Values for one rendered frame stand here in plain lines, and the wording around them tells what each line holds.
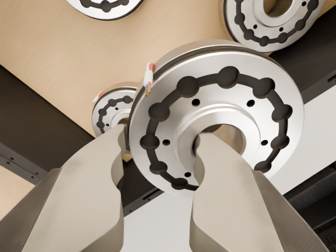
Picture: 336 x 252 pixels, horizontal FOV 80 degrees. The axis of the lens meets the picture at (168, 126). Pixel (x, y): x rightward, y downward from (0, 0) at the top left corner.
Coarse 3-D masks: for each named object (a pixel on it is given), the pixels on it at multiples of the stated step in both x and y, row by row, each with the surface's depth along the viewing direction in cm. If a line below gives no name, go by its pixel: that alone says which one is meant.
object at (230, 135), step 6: (222, 126) 15; (228, 126) 14; (216, 132) 15; (222, 132) 14; (228, 132) 14; (234, 132) 13; (222, 138) 14; (228, 138) 13; (234, 138) 13; (228, 144) 13; (234, 144) 12
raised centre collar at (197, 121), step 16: (208, 112) 10; (224, 112) 10; (240, 112) 10; (192, 128) 11; (240, 128) 11; (256, 128) 11; (176, 144) 11; (240, 144) 12; (256, 144) 11; (192, 160) 12
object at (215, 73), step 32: (192, 64) 9; (224, 64) 10; (256, 64) 10; (160, 96) 10; (192, 96) 10; (224, 96) 10; (256, 96) 11; (288, 96) 10; (160, 128) 11; (288, 128) 12; (160, 160) 12; (256, 160) 13; (192, 192) 14
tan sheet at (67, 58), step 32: (0, 0) 23; (32, 0) 23; (64, 0) 23; (160, 0) 23; (192, 0) 23; (0, 32) 25; (32, 32) 25; (64, 32) 25; (96, 32) 25; (128, 32) 25; (160, 32) 25; (192, 32) 25; (32, 64) 27; (64, 64) 27; (96, 64) 27; (128, 64) 27; (64, 96) 29
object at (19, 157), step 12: (324, 72) 18; (312, 84) 18; (324, 84) 18; (312, 96) 19; (0, 144) 21; (12, 156) 22; (24, 156) 22; (36, 168) 23; (48, 168) 23; (144, 192) 25; (156, 192) 25; (132, 204) 26
